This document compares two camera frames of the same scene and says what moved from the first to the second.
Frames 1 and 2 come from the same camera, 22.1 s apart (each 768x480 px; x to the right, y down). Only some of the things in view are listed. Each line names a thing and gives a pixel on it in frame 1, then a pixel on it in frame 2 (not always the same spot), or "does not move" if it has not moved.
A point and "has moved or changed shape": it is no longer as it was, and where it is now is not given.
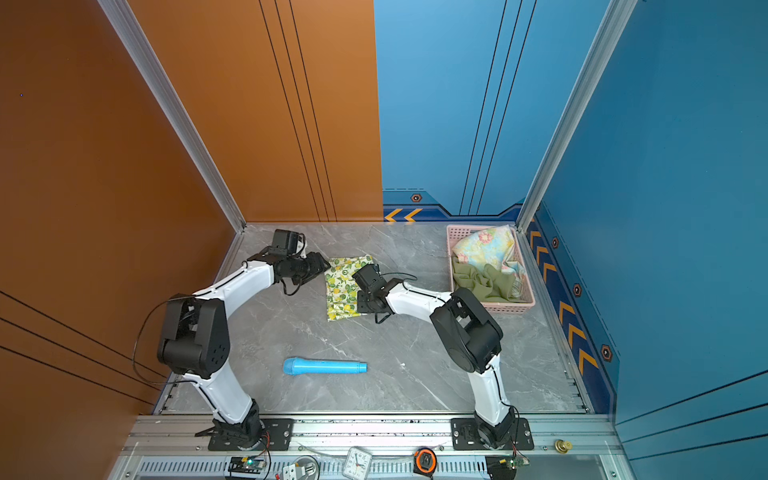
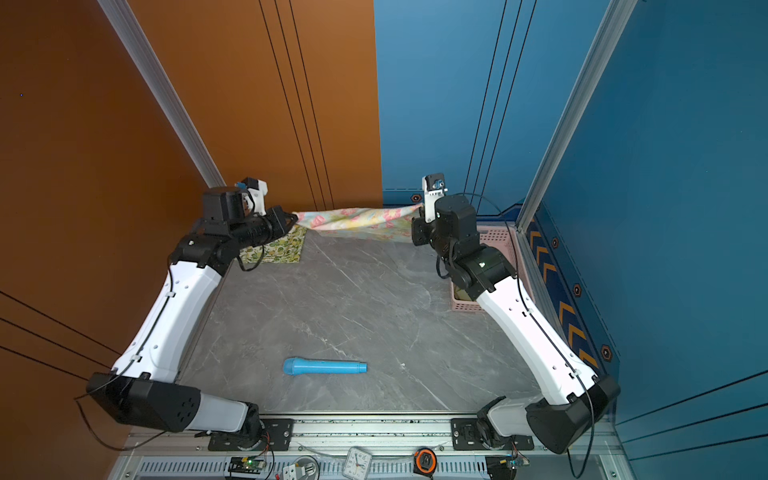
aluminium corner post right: (607, 37) does not move
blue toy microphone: (299, 366) does not move
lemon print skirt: (342, 289) has moved or changed shape
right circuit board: (504, 467) does not move
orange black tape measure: (425, 462) does not move
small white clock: (357, 463) does not move
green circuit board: (246, 464) does not move
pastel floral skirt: (492, 247) has moved or changed shape
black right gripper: (360, 303) -> (418, 235)
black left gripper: (317, 265) -> (274, 216)
